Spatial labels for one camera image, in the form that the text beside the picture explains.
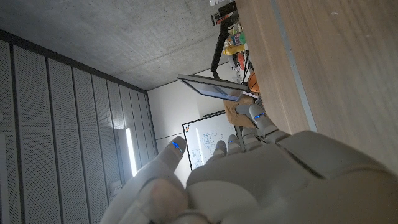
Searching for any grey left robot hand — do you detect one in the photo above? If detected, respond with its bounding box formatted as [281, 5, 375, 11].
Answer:
[99, 103, 398, 224]

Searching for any tan jacket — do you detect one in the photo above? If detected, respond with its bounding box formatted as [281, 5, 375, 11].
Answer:
[223, 95, 259, 129]

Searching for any small orange basketball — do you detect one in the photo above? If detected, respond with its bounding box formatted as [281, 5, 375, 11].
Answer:
[247, 72, 261, 93]

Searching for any flat computer monitor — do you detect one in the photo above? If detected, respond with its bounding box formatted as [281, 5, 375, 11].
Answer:
[177, 73, 249, 102]

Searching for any whiteboard with black frame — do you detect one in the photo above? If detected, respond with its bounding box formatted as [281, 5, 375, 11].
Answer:
[182, 110, 241, 171]

